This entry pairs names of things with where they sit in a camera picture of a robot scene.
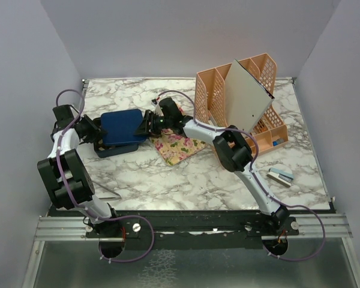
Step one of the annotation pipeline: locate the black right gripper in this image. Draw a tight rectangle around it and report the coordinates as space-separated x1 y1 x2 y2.
133 111 172 139

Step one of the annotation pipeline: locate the blue box lid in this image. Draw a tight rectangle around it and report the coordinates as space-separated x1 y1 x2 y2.
100 109 147 146

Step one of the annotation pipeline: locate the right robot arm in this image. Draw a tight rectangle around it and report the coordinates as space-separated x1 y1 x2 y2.
134 97 290 235

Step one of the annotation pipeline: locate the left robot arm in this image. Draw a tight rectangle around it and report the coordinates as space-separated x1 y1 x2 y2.
37 115 121 237

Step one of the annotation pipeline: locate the floral serving tray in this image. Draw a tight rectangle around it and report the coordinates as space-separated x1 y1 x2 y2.
149 129 207 166

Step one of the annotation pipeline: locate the peach plastic desk organizer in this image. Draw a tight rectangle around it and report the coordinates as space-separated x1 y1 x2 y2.
194 53 289 154

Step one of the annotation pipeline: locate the grey board in organizer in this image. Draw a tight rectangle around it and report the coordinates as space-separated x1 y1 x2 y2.
224 59 274 133

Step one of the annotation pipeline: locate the small blue cap item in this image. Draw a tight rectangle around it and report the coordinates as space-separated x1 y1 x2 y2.
272 139 284 146

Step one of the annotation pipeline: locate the stapler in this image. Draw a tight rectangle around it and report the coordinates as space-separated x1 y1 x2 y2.
267 167 294 188

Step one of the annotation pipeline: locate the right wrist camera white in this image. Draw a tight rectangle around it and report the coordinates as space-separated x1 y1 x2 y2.
151 98 163 116

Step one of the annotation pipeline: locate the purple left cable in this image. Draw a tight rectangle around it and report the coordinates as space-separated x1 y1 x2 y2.
55 89 155 264

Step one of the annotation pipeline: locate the purple cable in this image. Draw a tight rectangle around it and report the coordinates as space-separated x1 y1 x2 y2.
151 91 326 262
55 89 155 264

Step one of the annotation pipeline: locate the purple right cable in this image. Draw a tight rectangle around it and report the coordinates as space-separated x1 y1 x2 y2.
151 91 326 262

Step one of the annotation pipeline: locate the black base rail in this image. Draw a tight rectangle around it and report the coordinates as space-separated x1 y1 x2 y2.
86 210 299 250

